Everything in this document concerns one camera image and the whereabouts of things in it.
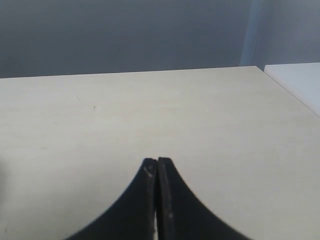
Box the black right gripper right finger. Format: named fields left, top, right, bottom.
left=157, top=157, right=248, bottom=240

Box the grey curtain with bead cord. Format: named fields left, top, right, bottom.
left=239, top=0, right=265, bottom=66

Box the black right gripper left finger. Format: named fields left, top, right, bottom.
left=68, top=158, right=157, bottom=240

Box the white side table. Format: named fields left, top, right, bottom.
left=264, top=62, right=320, bottom=116

